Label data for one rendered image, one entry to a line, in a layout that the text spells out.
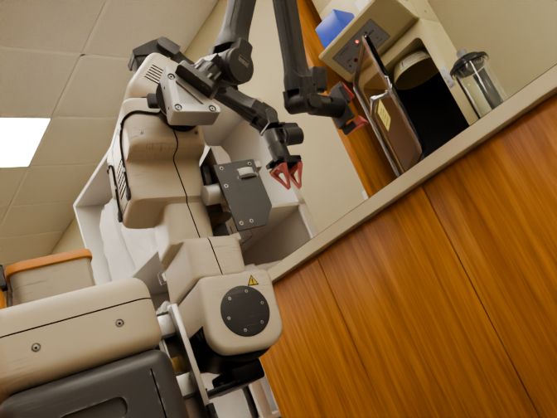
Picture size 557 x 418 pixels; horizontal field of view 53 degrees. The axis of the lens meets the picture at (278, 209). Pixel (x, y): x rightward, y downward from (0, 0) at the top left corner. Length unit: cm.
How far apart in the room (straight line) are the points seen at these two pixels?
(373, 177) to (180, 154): 79
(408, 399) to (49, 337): 106
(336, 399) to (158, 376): 103
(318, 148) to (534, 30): 109
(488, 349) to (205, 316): 71
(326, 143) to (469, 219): 135
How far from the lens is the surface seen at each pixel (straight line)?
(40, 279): 108
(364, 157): 188
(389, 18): 184
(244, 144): 311
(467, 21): 227
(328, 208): 267
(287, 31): 147
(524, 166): 135
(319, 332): 182
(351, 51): 191
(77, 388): 88
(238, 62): 125
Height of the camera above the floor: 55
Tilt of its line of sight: 17 degrees up
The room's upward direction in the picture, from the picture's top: 23 degrees counter-clockwise
